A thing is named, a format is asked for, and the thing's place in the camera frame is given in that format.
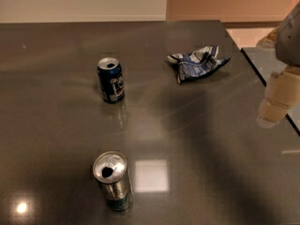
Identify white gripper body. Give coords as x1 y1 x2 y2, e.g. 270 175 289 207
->
284 66 300 76

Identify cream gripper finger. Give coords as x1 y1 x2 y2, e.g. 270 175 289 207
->
256 72 300 128

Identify blue pepsi can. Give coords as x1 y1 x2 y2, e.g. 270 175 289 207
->
97 57 125 103

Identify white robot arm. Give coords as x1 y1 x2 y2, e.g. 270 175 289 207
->
257 2 300 128

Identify silver green can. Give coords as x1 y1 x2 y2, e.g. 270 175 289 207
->
93 151 133 211

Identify crumpled blue white chip bag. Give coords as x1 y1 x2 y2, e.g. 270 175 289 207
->
167 45 231 83

